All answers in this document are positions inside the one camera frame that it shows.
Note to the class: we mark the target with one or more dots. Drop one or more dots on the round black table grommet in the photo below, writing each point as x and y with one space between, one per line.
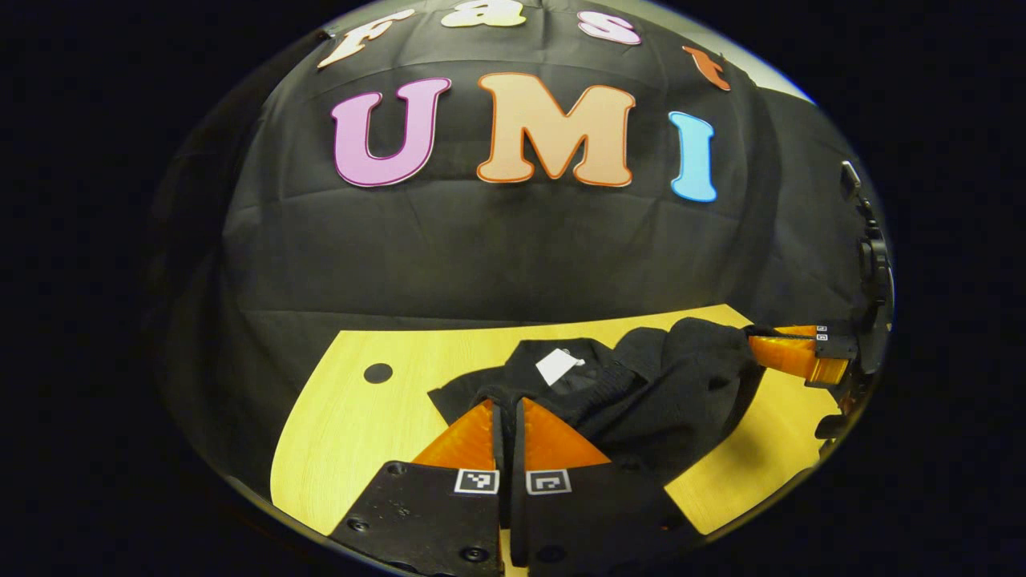
378 373

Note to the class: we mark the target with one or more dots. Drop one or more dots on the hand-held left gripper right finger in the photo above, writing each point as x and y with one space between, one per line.
577 521

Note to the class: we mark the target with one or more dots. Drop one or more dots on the black long-sleeved garment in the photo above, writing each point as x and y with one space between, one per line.
665 393

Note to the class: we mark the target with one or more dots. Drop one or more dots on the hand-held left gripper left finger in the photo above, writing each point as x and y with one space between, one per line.
425 521

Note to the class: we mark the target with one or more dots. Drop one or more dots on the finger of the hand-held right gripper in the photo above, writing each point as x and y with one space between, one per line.
838 344
801 359

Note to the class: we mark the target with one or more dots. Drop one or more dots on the black backdrop cloth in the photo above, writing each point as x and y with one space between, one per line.
521 256

